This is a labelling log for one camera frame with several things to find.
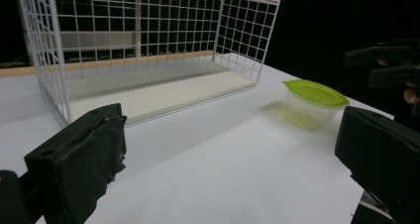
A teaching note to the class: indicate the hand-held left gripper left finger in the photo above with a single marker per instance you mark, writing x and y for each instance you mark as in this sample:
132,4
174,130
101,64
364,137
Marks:
72,164

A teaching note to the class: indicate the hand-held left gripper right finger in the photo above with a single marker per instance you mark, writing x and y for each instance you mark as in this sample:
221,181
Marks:
383,151

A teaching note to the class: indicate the clear container with green lid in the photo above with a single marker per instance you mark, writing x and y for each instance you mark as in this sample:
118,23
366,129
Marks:
312,105

